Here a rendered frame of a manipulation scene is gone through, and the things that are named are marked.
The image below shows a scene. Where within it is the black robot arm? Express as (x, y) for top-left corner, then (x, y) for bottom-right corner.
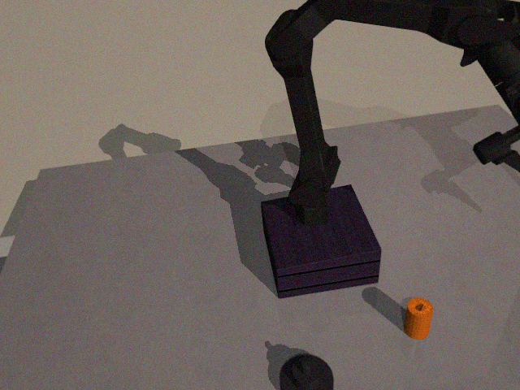
(265, 0), (520, 226)

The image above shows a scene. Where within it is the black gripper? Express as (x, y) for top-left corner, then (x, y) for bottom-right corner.
(472, 72), (520, 172)

